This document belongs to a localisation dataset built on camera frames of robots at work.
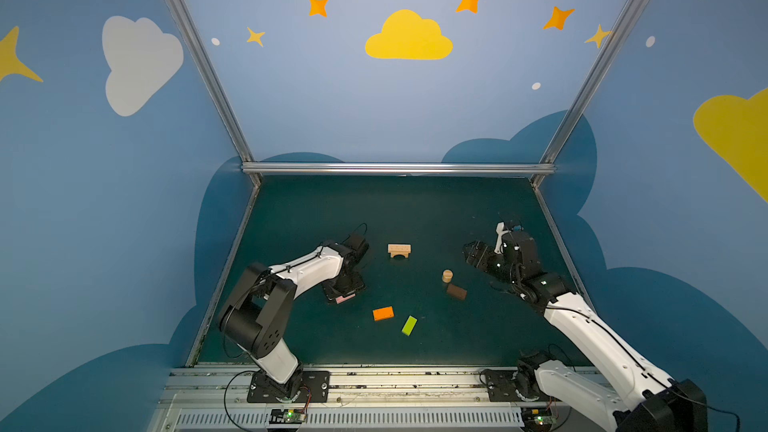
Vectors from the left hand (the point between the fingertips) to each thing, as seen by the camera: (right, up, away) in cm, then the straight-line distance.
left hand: (355, 293), depth 89 cm
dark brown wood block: (+31, 0, +1) cm, 31 cm away
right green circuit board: (+46, -25, -18) cm, 56 cm away
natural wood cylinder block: (+29, +5, +3) cm, 29 cm away
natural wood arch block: (+14, +13, +6) cm, 20 cm away
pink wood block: (-4, -1, -4) cm, 5 cm away
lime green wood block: (+16, -8, -5) cm, 19 cm away
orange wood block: (+9, -5, -3) cm, 10 cm away
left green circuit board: (-14, -24, -19) cm, 34 cm away
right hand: (+35, +15, -8) cm, 39 cm away
